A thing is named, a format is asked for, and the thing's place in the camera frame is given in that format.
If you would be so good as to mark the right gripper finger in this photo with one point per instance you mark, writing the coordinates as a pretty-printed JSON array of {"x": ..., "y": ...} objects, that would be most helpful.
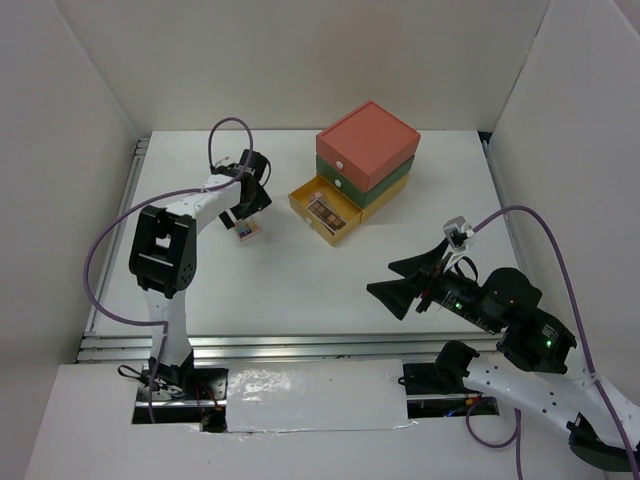
[
  {"x": 409, "y": 266},
  {"x": 398, "y": 295}
]

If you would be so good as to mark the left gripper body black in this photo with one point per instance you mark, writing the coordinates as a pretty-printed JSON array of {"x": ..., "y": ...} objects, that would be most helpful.
[{"x": 259, "y": 201}]

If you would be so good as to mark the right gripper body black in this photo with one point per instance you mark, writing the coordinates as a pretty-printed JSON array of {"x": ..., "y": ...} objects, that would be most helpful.
[{"x": 455, "y": 292}]

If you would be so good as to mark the colourful square eyeshadow palette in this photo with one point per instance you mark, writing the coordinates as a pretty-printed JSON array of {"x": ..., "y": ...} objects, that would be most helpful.
[{"x": 246, "y": 229}]

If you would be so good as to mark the yellow drawer box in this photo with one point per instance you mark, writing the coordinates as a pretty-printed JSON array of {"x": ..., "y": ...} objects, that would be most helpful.
[{"x": 351, "y": 213}]

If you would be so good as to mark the green drawer box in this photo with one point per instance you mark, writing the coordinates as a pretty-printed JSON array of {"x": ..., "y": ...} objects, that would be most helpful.
[{"x": 361, "y": 198}]

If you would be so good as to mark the brown eyeshadow palette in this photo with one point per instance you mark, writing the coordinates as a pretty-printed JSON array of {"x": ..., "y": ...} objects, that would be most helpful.
[{"x": 327, "y": 216}]

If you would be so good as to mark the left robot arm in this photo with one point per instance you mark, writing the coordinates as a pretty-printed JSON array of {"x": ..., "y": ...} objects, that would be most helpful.
[{"x": 163, "y": 258}]

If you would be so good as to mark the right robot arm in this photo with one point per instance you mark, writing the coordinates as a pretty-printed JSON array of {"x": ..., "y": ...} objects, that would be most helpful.
[{"x": 548, "y": 376}]

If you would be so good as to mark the white front cover panel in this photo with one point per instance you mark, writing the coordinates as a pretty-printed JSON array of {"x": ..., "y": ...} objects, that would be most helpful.
[{"x": 316, "y": 396}]

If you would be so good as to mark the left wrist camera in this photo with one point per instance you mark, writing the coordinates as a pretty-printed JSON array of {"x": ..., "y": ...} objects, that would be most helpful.
[{"x": 223, "y": 167}]

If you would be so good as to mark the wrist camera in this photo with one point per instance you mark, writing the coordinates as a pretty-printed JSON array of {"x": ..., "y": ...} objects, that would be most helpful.
[
  {"x": 459, "y": 235},
  {"x": 223, "y": 167}
]

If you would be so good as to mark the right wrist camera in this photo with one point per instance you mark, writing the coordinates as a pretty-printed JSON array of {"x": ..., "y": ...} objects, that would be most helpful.
[{"x": 459, "y": 235}]

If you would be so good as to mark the aluminium table rail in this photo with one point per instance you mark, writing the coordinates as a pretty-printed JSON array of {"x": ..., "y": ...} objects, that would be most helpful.
[{"x": 285, "y": 293}]

